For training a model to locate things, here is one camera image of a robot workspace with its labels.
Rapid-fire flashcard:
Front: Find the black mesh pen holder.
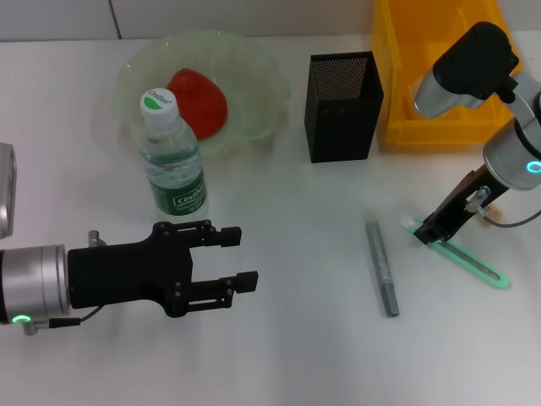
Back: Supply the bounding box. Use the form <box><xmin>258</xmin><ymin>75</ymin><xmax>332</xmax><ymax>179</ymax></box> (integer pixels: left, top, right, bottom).
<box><xmin>303</xmin><ymin>51</ymin><xmax>385</xmax><ymax>164</ymax></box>

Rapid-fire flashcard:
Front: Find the clear green-label water bottle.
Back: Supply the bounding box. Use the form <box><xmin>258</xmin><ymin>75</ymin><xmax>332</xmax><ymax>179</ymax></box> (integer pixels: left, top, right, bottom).
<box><xmin>139</xmin><ymin>87</ymin><xmax>210</xmax><ymax>217</ymax></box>

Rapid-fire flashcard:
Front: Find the grey right wrist cable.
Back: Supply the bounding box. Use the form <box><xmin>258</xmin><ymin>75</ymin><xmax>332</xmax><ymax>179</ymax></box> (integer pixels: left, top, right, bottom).
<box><xmin>464</xmin><ymin>185</ymin><xmax>541</xmax><ymax>228</ymax></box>

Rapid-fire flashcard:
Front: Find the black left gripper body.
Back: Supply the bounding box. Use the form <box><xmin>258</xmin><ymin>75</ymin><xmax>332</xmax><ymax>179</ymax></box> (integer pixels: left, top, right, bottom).
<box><xmin>67</xmin><ymin>220</ymin><xmax>195</xmax><ymax>318</ymax></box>

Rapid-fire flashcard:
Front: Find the white paper ball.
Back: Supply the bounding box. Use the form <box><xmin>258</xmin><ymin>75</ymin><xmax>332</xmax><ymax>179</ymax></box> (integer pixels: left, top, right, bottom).
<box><xmin>407</xmin><ymin>78</ymin><xmax>424</xmax><ymax>116</ymax></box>

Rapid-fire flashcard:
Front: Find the green utility knife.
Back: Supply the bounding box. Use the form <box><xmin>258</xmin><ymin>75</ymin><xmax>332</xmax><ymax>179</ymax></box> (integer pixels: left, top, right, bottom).
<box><xmin>399</xmin><ymin>214</ymin><xmax>511</xmax><ymax>291</ymax></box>

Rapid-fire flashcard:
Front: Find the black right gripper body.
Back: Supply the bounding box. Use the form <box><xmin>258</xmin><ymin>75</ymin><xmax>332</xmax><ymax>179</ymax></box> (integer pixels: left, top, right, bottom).
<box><xmin>424</xmin><ymin>164</ymin><xmax>511</xmax><ymax>238</ymax></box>

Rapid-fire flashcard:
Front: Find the beige eraser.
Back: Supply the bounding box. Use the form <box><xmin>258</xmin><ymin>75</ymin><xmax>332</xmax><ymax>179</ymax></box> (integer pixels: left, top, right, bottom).
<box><xmin>477</xmin><ymin>205</ymin><xmax>504</xmax><ymax>225</ymax></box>

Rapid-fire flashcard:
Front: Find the green glass fruit plate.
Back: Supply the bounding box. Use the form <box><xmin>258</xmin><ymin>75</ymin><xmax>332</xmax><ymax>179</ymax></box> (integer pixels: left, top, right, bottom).
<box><xmin>112</xmin><ymin>28</ymin><xmax>292</xmax><ymax>160</ymax></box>

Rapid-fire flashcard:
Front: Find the yellow plastic bin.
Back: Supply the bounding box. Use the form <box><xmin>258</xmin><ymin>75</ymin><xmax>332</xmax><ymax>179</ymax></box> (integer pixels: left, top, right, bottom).
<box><xmin>370</xmin><ymin>0</ymin><xmax>524</xmax><ymax>147</ymax></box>

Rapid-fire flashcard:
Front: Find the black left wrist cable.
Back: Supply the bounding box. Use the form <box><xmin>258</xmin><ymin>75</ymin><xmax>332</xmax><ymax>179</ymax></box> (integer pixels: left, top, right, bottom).
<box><xmin>23</xmin><ymin>304</ymin><xmax>105</xmax><ymax>336</ymax></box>

